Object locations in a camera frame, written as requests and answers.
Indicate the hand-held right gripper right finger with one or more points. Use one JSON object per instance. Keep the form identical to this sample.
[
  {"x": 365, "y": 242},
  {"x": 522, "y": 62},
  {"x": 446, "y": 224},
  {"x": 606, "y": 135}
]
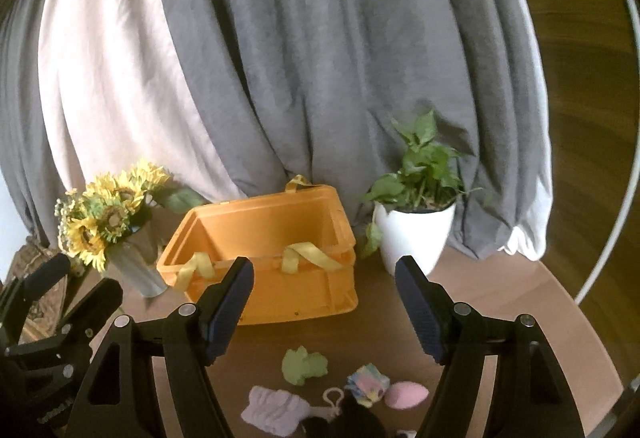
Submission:
[{"x": 419, "y": 310}]

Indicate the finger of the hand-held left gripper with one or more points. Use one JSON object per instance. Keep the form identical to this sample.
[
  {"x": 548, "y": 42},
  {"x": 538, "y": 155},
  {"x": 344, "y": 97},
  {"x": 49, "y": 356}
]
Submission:
[
  {"x": 95, "y": 303},
  {"x": 45, "y": 274}
]

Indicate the artificial sunflower bouquet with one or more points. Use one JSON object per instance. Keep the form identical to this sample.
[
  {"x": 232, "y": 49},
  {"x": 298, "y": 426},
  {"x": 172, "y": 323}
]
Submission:
[{"x": 117, "y": 213}]

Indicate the brown carved wooden ornament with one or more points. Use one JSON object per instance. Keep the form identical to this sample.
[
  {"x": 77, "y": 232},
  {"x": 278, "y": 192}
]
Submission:
[{"x": 27, "y": 258}]

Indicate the beige curtain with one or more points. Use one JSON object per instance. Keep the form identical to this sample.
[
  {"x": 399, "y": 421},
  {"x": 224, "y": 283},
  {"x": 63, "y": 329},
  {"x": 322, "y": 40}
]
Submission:
[{"x": 110, "y": 68}]

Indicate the glass vase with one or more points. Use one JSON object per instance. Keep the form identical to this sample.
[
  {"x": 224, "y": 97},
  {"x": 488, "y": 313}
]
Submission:
[{"x": 137, "y": 268}]

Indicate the green leafy plant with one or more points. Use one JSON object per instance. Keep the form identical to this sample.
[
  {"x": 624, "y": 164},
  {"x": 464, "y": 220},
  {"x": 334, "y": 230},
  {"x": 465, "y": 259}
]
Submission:
[{"x": 425, "y": 168}]

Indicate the white curved hoop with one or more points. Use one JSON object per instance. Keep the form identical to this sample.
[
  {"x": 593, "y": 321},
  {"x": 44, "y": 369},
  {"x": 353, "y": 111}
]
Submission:
[{"x": 606, "y": 259}]

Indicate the white plant pot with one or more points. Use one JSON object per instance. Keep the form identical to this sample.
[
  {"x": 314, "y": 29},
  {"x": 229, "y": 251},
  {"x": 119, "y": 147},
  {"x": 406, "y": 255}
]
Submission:
[{"x": 410, "y": 238}]

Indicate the green soft toy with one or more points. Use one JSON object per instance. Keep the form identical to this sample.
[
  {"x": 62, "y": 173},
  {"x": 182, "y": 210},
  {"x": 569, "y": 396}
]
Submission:
[{"x": 300, "y": 365}]

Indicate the pink egg-shaped sponge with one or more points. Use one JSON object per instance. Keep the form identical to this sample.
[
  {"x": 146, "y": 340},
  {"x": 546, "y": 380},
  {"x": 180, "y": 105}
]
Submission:
[{"x": 407, "y": 395}]

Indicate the blue cloth item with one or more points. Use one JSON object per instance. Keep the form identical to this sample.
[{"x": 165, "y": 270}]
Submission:
[{"x": 367, "y": 380}]

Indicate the white sheer curtain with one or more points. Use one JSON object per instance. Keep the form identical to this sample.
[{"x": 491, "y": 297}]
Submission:
[{"x": 525, "y": 240}]

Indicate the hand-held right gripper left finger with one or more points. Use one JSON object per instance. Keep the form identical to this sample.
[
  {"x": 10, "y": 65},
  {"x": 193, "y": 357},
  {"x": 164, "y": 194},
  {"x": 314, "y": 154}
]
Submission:
[{"x": 231, "y": 305}]

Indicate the grey curtain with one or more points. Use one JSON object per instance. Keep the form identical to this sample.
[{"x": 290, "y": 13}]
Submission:
[{"x": 300, "y": 68}]

